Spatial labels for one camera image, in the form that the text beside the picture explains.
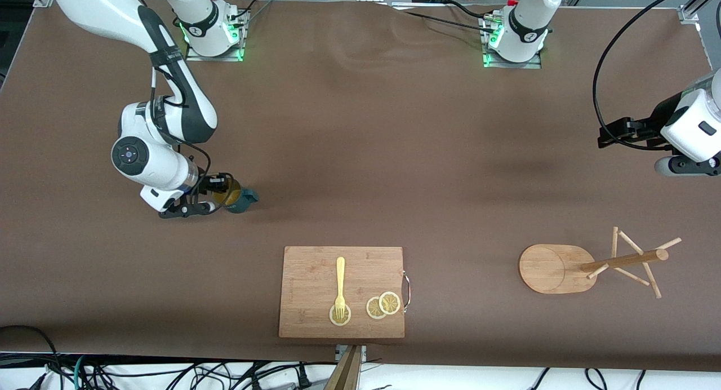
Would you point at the wooden pole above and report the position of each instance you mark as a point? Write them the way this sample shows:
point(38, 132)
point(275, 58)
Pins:
point(346, 376)

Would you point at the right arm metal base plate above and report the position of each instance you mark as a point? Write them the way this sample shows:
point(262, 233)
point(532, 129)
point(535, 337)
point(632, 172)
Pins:
point(217, 58)

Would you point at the black power plug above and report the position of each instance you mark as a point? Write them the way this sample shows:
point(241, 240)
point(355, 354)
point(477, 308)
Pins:
point(304, 379)

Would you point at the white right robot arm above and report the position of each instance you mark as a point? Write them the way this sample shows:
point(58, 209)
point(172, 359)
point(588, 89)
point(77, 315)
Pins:
point(112, 7)

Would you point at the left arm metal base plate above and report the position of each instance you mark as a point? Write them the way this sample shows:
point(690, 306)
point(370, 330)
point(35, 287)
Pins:
point(524, 65)

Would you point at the aluminium corner bracket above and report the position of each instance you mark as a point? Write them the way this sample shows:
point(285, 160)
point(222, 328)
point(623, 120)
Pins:
point(688, 15)

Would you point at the yellow plastic fork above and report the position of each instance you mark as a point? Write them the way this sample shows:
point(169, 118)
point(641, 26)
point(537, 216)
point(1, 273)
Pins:
point(340, 277)

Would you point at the wooden mug rack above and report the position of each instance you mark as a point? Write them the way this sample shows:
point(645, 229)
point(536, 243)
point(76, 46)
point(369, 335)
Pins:
point(546, 269)

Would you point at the lemon slice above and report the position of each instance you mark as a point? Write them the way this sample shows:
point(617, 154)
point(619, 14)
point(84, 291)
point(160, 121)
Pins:
point(390, 302)
point(372, 309)
point(347, 318)

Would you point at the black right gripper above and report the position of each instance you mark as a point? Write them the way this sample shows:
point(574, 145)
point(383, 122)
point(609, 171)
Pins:
point(212, 184)

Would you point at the teal mug yellow inside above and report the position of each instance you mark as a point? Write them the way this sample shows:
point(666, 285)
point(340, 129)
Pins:
point(243, 203)

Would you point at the bamboo cutting board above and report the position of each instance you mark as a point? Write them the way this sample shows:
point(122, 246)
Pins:
point(310, 277)

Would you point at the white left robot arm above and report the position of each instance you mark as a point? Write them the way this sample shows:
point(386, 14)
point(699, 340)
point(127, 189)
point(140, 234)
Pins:
point(526, 18)

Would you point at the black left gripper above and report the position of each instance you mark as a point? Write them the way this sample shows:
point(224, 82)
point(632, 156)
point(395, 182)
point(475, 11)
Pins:
point(657, 119)

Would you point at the metal clamp bracket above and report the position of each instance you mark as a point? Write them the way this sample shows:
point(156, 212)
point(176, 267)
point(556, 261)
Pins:
point(339, 351)

